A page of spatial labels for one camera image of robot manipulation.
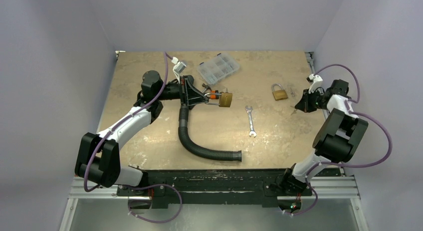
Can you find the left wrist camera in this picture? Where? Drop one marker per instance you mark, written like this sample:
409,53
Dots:
178,68

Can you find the orange padlock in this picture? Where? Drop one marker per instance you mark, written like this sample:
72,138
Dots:
214,94

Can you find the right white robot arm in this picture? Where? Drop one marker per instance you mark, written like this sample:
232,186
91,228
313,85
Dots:
337,139

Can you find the aluminium frame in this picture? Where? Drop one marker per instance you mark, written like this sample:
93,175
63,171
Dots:
334,188

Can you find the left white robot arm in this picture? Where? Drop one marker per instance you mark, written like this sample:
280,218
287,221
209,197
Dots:
98,157

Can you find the clear plastic organizer box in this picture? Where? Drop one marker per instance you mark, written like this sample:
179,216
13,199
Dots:
218,68

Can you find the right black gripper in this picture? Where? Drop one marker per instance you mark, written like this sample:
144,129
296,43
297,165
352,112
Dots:
310,101

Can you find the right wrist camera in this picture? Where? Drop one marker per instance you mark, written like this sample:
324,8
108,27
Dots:
315,82

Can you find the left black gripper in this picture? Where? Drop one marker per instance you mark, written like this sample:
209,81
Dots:
193,96

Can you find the silver wrench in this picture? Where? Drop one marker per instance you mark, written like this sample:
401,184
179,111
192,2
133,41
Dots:
252,132

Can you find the brass padlock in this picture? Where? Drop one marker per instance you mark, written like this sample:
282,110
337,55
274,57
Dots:
279,92
225,100

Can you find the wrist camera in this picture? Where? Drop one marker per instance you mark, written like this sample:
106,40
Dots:
178,68
315,82

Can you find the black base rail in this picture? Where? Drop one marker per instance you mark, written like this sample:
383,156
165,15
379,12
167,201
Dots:
214,187

